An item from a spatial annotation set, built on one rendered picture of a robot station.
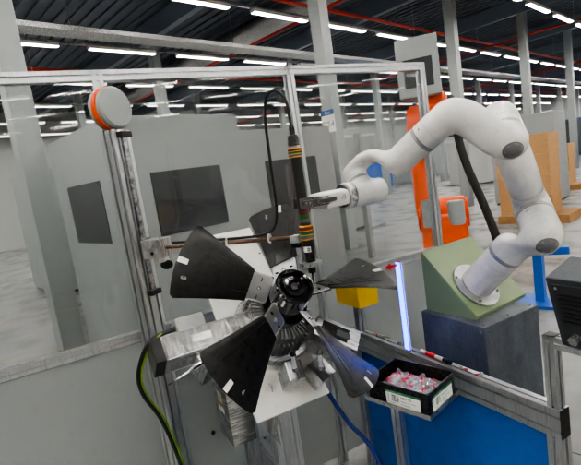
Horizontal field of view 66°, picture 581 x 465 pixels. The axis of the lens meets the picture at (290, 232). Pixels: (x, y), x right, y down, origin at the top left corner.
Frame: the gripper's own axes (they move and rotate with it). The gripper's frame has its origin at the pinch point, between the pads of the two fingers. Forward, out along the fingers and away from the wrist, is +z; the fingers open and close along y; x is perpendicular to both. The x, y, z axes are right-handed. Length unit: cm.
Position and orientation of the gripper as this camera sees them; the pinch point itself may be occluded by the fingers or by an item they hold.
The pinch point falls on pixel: (302, 203)
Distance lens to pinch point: 139.2
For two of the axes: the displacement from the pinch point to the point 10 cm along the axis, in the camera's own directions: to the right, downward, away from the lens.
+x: -1.3, -9.8, -1.3
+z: -8.7, 1.8, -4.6
